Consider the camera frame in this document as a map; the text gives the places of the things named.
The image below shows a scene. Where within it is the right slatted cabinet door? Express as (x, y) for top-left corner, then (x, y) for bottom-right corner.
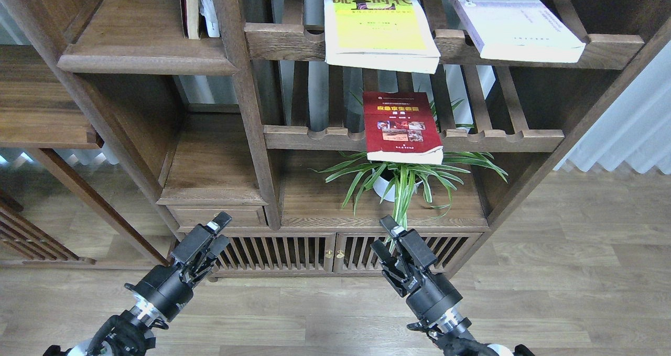
(333, 232), (482, 277)

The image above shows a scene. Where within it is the dark wooden bookshelf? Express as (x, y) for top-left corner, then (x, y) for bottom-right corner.
(2, 0), (669, 267)

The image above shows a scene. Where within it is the white curtain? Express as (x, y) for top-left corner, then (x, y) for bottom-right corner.
(554, 43), (670, 175)

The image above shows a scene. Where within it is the red cover book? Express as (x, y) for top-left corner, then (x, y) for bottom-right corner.
(363, 91), (443, 165)

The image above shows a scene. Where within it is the brown upright book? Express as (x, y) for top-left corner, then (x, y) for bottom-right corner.
(180, 0), (201, 40)

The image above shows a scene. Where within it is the slatted cabinet door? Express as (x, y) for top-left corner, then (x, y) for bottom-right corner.
(333, 232), (482, 277)
(215, 232), (336, 277)

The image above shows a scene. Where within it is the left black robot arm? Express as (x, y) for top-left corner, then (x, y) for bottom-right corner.
(44, 212), (232, 355)

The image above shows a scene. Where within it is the white upright book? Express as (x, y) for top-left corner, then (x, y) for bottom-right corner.
(199, 0), (220, 38)

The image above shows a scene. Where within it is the spider plant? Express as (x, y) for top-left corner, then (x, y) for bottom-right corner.
(322, 127), (508, 226)

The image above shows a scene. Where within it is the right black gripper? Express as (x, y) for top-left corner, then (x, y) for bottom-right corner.
(371, 215), (462, 325)

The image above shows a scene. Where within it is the yellow cover book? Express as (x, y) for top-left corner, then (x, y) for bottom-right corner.
(324, 0), (439, 74)

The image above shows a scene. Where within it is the left slatted cabinet door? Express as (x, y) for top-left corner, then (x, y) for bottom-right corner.
(215, 232), (336, 277)

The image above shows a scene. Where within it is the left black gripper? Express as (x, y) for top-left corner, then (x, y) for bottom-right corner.
(125, 212), (232, 322)

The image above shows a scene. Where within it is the white purple book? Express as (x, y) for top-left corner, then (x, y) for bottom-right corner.
(450, 0), (585, 63)

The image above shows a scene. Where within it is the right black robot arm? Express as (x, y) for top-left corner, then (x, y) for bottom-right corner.
(371, 216), (534, 355)

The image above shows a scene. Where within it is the white plant pot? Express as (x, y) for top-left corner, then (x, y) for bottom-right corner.
(372, 164), (421, 206)

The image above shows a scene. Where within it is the small wooden drawer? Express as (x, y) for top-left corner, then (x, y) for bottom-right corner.
(167, 205), (268, 228)

